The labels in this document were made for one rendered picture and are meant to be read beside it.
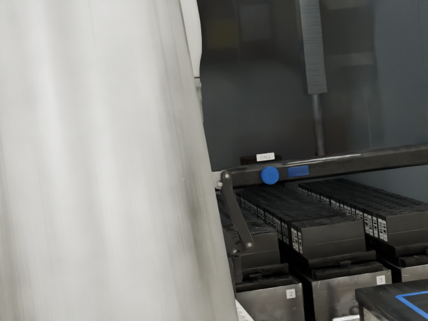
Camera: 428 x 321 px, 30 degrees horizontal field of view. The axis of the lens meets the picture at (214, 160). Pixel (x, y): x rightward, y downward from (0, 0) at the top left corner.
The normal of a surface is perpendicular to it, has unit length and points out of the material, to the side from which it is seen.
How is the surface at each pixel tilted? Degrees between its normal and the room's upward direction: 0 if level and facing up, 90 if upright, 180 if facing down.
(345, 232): 90
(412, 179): 90
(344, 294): 90
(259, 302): 90
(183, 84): 79
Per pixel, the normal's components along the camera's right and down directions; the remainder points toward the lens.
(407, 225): 0.15, 0.07
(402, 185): -0.98, 0.12
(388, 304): -0.11, -0.99
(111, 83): 0.43, -0.25
